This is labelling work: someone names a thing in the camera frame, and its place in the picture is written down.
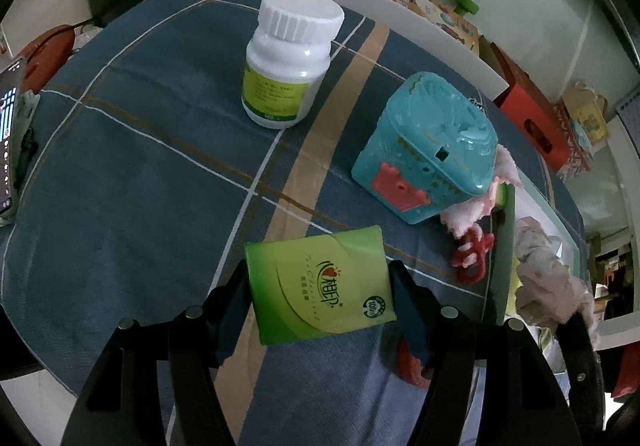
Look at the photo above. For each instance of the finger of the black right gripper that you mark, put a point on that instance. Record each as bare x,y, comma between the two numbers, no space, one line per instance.
586,396

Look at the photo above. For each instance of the red round stool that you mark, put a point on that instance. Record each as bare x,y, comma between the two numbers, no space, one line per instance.
45,55

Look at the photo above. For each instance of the pink white fluffy sock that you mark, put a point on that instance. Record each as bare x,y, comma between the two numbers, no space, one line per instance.
459,218

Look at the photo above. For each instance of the white pill bottle green label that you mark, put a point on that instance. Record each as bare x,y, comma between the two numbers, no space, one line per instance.
287,59

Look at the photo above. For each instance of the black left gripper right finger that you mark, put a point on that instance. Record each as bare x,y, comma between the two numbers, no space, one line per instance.
522,402

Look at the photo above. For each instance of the white foam board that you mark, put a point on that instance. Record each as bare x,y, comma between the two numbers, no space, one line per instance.
432,39

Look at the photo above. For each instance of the white tray green rim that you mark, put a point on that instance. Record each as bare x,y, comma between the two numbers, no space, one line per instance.
568,244

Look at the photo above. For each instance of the green plastic knob toy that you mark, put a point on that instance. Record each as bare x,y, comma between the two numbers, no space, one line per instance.
465,7

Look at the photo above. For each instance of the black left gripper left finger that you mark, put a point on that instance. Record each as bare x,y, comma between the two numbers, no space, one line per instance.
120,401

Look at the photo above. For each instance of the green tissue pack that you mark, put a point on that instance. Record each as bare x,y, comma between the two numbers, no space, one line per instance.
318,286

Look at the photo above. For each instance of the yellow patterned gift bag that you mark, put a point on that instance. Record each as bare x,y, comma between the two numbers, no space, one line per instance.
587,107

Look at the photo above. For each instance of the red cardboard box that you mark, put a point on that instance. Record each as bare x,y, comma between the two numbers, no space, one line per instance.
530,111

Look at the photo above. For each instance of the pink floral satin scrunchie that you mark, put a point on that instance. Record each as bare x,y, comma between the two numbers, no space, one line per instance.
549,294

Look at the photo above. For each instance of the orange toy picture box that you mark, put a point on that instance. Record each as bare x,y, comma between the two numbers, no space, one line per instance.
444,17

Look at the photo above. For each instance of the red pink chenille scrunchie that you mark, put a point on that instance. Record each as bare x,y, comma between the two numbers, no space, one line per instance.
470,259

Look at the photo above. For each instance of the blue plaid tablecloth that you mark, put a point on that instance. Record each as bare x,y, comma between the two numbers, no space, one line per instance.
150,178

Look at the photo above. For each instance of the teal plastic lidded box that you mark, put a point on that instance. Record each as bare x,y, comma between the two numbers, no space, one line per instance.
431,149

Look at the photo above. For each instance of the smartphone with lit screen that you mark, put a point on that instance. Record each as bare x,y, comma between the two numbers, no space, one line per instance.
11,80

